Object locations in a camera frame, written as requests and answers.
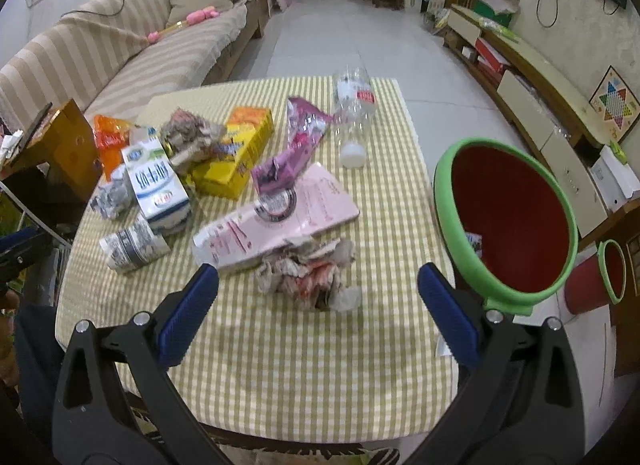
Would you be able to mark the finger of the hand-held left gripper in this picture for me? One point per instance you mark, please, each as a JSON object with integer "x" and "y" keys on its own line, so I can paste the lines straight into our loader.
{"x": 17, "y": 241}

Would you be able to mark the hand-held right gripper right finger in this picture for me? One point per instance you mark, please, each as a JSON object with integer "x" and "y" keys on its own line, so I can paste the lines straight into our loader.
{"x": 447, "y": 315}

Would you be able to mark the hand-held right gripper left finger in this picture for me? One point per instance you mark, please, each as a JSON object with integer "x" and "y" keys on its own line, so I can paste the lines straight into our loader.
{"x": 190, "y": 310}

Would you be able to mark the green plastic basin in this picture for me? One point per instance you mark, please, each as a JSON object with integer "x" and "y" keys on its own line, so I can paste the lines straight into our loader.
{"x": 510, "y": 220}

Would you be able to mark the white blue milk carton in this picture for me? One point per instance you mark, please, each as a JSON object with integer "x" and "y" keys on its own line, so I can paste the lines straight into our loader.
{"x": 155, "y": 190}

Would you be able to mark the pink box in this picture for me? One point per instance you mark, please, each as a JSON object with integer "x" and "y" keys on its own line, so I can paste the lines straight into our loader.
{"x": 320, "y": 200}

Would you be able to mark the small printed paper scrap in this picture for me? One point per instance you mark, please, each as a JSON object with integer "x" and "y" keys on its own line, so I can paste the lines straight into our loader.
{"x": 474, "y": 244}

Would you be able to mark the small grey crumpled paper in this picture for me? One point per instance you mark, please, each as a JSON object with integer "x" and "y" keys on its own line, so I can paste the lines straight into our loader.
{"x": 110, "y": 200}

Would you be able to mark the brown cardboard box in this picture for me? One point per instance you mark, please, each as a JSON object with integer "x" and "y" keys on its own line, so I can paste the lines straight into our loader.
{"x": 70, "y": 145}

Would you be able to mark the crumpled white red paper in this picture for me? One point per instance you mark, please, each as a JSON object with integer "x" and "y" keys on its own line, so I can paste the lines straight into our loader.
{"x": 300, "y": 275}

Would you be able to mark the dark blue clothing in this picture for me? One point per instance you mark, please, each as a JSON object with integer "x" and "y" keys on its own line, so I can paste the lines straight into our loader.
{"x": 40, "y": 355}

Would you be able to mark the yellow checked tablecloth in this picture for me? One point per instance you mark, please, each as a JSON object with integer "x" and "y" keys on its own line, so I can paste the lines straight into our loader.
{"x": 300, "y": 370}

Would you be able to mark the tape roll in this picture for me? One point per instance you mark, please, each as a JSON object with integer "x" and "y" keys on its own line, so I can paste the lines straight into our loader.
{"x": 265, "y": 205}

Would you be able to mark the small red bin green rim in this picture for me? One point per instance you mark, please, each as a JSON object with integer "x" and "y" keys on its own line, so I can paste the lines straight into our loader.
{"x": 582, "y": 285}

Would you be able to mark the orange snack bag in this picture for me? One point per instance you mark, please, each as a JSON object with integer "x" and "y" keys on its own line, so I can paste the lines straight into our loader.
{"x": 110, "y": 137}

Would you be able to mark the brown crumpled paper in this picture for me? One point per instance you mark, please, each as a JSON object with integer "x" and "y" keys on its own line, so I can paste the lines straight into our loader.
{"x": 190, "y": 135}

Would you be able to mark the yellow snack box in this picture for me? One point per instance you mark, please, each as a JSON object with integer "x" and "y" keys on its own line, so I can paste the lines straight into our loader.
{"x": 250, "y": 135}

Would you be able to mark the pink foil wrapper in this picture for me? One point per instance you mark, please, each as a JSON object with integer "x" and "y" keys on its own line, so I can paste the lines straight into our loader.
{"x": 305, "y": 137}

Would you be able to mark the white cardboard box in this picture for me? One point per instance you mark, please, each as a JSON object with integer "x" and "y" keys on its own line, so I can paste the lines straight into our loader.
{"x": 617, "y": 182}

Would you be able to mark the cream wooden television cabinet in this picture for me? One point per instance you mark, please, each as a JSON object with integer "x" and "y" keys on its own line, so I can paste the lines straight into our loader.
{"x": 540, "y": 110}

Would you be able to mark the clear plastic bottle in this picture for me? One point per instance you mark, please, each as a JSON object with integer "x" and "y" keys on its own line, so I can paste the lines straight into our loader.
{"x": 355, "y": 110}

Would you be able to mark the striped beige sofa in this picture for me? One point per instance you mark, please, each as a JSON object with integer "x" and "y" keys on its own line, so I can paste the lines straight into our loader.
{"x": 165, "y": 70}

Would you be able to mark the small green item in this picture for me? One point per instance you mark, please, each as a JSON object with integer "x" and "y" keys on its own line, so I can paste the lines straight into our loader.
{"x": 618, "y": 152}

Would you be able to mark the yellow stick pink end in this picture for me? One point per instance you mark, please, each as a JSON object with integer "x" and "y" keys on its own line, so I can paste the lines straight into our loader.
{"x": 167, "y": 31}

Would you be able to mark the red folder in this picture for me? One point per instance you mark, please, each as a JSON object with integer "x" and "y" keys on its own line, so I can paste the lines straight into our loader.
{"x": 492, "y": 55}

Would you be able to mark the star checkers game board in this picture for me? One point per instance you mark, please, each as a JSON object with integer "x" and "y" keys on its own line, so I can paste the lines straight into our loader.
{"x": 617, "y": 105}

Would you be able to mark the green plastic packet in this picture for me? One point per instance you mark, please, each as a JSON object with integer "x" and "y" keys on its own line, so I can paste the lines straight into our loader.
{"x": 500, "y": 29}

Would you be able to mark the pink soft toy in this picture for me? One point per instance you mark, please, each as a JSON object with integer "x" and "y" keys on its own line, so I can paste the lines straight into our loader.
{"x": 202, "y": 15}

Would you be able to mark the green box white paper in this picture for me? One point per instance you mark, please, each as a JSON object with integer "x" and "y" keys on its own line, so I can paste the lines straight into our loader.
{"x": 495, "y": 7}

